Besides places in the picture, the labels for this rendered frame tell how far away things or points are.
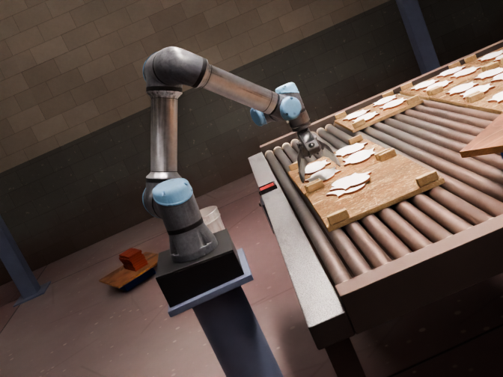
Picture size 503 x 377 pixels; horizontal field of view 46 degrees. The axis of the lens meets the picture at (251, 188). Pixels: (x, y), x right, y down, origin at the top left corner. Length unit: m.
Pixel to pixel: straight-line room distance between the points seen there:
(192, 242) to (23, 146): 5.80
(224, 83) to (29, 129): 5.71
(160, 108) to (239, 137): 5.37
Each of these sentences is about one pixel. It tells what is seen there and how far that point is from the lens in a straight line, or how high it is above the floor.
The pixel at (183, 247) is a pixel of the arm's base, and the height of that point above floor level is 1.01.
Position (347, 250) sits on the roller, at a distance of 1.49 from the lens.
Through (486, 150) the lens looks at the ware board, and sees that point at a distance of 1.49.
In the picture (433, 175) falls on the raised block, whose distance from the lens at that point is 1.69.
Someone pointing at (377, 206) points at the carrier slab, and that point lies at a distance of 1.66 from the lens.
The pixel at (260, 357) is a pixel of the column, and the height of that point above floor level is 0.58.
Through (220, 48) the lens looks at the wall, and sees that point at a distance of 7.18.
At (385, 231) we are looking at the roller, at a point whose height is 0.92.
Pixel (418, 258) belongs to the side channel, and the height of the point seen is 0.95.
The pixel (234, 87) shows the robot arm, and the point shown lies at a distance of 1.85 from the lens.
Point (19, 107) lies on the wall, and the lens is 7.42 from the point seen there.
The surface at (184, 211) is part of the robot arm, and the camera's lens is 1.76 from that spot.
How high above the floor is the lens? 1.48
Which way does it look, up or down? 13 degrees down
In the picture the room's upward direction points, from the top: 24 degrees counter-clockwise
